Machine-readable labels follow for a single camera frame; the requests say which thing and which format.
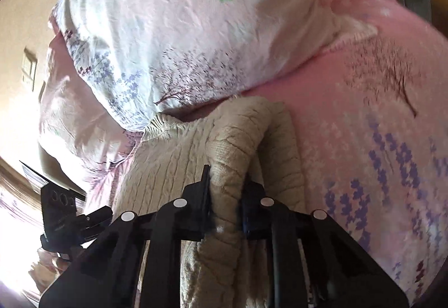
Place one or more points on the pink floral pillow with tree print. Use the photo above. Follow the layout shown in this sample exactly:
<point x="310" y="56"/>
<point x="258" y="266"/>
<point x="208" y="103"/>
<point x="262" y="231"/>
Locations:
<point x="196" y="31"/>

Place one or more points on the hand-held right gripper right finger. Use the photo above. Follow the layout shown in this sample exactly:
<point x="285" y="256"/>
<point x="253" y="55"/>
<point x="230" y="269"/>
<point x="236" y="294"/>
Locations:
<point x="247" y="215"/>

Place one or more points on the person's left hand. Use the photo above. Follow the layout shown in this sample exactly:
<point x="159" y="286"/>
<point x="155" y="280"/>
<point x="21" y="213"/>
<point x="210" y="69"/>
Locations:
<point x="54" y="262"/>

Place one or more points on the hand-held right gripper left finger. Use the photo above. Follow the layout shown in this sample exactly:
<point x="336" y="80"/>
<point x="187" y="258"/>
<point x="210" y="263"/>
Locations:
<point x="204" y="190"/>

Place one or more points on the pink floral bed sheet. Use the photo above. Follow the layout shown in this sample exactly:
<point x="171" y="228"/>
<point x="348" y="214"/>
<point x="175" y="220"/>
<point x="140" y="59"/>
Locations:
<point x="350" y="154"/>

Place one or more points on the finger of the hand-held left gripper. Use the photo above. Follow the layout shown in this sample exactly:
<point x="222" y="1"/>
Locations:
<point x="98" y="216"/>

